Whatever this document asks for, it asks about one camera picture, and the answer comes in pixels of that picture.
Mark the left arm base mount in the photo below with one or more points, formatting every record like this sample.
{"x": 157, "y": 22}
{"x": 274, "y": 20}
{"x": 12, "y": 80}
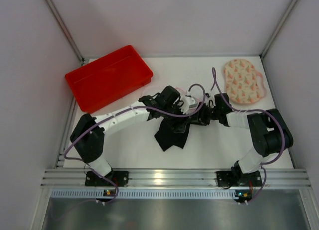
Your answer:
{"x": 120, "y": 178}

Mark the red plastic bin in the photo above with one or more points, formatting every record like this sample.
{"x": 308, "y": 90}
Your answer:
{"x": 109, "y": 78}

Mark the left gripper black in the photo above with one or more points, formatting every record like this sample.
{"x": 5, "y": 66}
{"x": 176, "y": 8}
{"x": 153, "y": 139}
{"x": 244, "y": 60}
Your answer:
{"x": 177, "y": 116}

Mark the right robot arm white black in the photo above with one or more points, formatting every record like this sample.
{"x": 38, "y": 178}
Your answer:
{"x": 269, "y": 134}

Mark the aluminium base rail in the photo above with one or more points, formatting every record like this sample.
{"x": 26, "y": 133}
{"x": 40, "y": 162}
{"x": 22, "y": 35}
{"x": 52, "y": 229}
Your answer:
{"x": 171, "y": 178}

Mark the black bra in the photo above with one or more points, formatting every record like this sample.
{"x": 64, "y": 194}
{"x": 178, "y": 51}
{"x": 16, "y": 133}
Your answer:
{"x": 172, "y": 134}

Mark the floral pink laundry bag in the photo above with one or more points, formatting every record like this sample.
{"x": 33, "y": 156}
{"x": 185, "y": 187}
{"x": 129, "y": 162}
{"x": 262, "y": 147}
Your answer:
{"x": 244, "y": 83}

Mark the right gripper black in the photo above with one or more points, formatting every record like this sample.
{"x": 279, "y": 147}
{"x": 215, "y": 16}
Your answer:
{"x": 202, "y": 113}

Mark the slotted cable duct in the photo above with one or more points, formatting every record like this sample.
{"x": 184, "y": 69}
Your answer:
{"x": 151, "y": 194}

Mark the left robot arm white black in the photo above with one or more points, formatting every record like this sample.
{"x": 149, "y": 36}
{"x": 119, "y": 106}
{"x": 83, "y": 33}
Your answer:
{"x": 90, "y": 131}

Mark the white mesh laundry bag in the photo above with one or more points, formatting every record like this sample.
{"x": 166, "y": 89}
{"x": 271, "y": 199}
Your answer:
{"x": 182, "y": 92}

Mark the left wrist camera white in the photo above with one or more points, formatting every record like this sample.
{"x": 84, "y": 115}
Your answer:
{"x": 189, "y": 104}

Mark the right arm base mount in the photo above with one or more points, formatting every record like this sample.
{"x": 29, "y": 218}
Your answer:
{"x": 228, "y": 178}

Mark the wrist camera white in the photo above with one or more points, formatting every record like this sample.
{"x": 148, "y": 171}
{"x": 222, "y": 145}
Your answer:
{"x": 189, "y": 104}
{"x": 209, "y": 96}

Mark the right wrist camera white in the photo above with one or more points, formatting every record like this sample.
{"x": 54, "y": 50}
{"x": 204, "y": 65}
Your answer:
{"x": 209, "y": 96}

